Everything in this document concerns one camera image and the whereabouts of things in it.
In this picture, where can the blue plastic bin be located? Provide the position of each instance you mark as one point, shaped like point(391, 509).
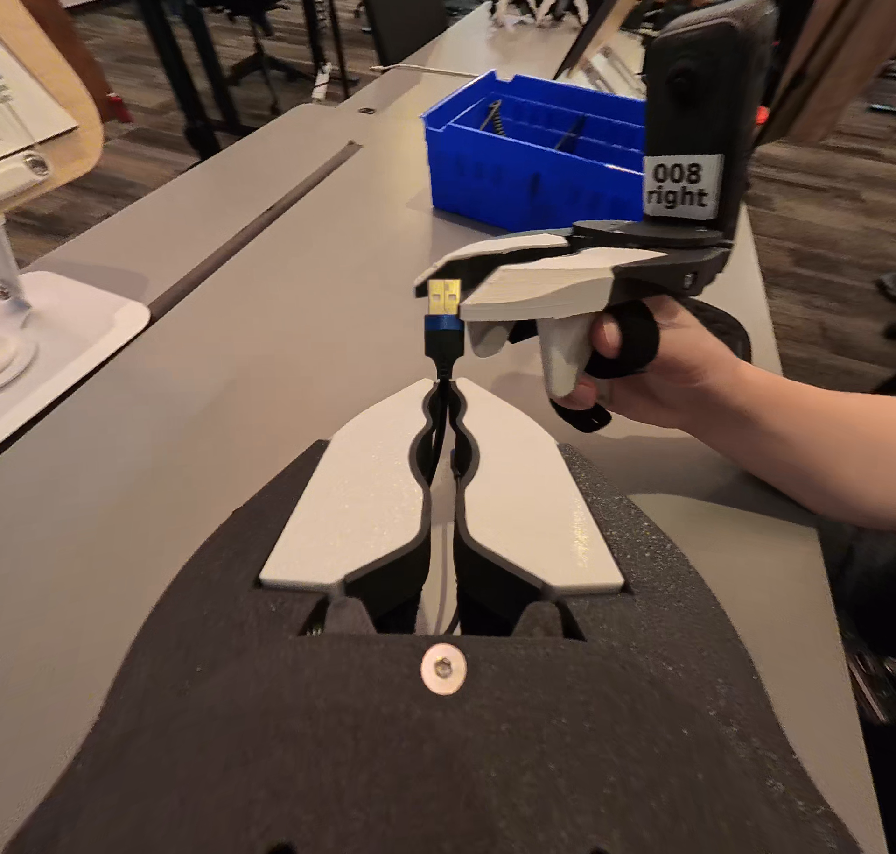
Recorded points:
point(518, 181)

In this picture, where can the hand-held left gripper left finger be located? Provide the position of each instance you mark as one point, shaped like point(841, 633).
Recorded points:
point(350, 511)

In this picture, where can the black pedestal panel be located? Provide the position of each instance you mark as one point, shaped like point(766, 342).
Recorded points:
point(399, 6)

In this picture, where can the person's dark trousers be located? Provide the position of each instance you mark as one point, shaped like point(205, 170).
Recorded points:
point(861, 588)

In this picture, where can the black desk frame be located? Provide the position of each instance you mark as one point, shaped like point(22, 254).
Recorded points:
point(168, 41)

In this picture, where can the person's right forearm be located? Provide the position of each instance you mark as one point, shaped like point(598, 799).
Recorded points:
point(805, 434)

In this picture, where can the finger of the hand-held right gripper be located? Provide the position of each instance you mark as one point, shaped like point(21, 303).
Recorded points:
point(504, 246)
point(546, 287)

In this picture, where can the small red can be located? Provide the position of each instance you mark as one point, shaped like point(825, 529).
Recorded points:
point(119, 108)

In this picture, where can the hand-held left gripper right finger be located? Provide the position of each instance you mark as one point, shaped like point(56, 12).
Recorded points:
point(539, 511)

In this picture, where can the white stand with wooden board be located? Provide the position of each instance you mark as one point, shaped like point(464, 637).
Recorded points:
point(70, 322)
point(840, 27)

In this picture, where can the person's right hand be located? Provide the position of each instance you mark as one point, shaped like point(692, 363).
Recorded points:
point(686, 371)

